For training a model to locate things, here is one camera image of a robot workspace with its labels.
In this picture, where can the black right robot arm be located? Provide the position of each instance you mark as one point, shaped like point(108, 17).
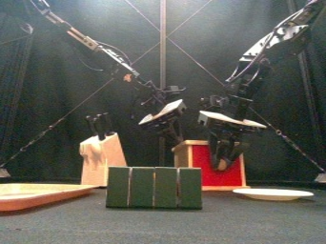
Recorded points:
point(257, 62)

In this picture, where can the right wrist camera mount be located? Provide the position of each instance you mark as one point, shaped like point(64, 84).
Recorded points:
point(229, 120)

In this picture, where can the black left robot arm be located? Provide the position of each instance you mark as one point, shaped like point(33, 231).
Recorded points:
point(86, 40)

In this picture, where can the dark green block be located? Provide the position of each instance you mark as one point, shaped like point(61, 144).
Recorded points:
point(191, 188)
point(166, 187)
point(118, 187)
point(142, 187)

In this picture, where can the cream plastic tray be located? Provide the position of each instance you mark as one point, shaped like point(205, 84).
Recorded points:
point(38, 192)

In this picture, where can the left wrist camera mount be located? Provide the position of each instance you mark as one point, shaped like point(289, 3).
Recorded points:
point(166, 111)

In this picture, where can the light wooden knife block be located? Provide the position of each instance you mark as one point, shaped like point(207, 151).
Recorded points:
point(102, 160)

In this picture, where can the white plate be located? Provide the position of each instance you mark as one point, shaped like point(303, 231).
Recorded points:
point(273, 193)

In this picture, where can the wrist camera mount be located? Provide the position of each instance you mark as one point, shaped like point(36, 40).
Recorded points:
point(229, 120)
point(166, 111)

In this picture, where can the metal frame foot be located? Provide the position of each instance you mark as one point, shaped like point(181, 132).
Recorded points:
point(5, 173)
point(321, 178)

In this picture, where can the vertical metal frame pole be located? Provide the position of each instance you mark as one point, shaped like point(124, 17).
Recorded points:
point(164, 44)

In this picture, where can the wooden box with red drawer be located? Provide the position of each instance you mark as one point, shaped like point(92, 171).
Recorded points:
point(204, 173)

